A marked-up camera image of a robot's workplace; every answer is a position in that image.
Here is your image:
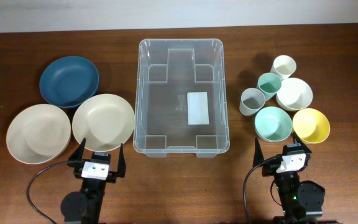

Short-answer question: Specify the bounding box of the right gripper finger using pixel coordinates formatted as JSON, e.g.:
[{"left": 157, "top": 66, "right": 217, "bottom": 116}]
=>
[
  {"left": 292, "top": 131, "right": 311, "bottom": 154},
  {"left": 252, "top": 138, "right": 265, "bottom": 167}
]

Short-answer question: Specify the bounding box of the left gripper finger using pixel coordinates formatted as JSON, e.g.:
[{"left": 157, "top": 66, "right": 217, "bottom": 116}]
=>
[
  {"left": 116, "top": 143, "right": 126, "bottom": 178},
  {"left": 68, "top": 138, "right": 86, "bottom": 167}
]

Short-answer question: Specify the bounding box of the yellow bowl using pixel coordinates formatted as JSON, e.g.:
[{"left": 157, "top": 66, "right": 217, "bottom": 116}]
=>
[{"left": 292, "top": 108, "right": 331, "bottom": 144}]

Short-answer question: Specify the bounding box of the mint green bowl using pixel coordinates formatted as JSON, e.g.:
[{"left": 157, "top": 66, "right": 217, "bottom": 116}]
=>
[{"left": 254, "top": 106, "right": 293, "bottom": 142}]

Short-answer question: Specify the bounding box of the white bowl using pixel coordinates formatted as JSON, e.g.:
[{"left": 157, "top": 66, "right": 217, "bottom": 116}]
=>
[{"left": 276, "top": 78, "right": 313, "bottom": 111}]

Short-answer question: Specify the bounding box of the grey cup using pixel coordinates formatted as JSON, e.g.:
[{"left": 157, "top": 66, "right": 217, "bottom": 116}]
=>
[{"left": 239, "top": 88, "right": 265, "bottom": 116}]

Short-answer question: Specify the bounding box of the mint green cup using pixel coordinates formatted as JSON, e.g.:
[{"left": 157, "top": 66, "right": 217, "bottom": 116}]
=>
[{"left": 257, "top": 73, "right": 282, "bottom": 101}]

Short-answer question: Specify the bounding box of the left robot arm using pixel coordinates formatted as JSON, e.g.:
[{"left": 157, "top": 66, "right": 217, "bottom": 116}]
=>
[{"left": 60, "top": 138, "right": 126, "bottom": 223}]

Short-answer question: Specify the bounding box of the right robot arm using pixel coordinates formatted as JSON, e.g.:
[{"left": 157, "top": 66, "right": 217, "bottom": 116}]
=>
[{"left": 253, "top": 133, "right": 325, "bottom": 224}]

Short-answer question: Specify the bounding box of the beige plate near bin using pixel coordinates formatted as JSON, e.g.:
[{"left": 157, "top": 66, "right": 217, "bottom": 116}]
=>
[{"left": 71, "top": 94, "right": 135, "bottom": 152}]

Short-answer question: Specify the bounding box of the beige plate far left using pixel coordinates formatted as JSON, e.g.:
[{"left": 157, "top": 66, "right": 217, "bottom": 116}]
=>
[{"left": 6, "top": 104, "right": 71, "bottom": 165}]

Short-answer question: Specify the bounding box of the dark blue plate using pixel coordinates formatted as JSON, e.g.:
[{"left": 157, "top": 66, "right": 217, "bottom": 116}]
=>
[{"left": 39, "top": 56, "right": 99, "bottom": 108}]

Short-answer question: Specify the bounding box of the white cup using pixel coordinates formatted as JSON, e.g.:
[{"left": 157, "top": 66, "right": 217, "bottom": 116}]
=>
[{"left": 270, "top": 55, "right": 296, "bottom": 80}]

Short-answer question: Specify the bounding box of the white label in bin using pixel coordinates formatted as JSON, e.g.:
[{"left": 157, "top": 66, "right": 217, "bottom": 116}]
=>
[{"left": 187, "top": 92, "right": 209, "bottom": 125}]

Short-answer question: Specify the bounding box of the clear plastic storage bin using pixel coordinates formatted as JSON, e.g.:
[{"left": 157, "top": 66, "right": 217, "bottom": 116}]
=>
[{"left": 133, "top": 39, "right": 230, "bottom": 158}]

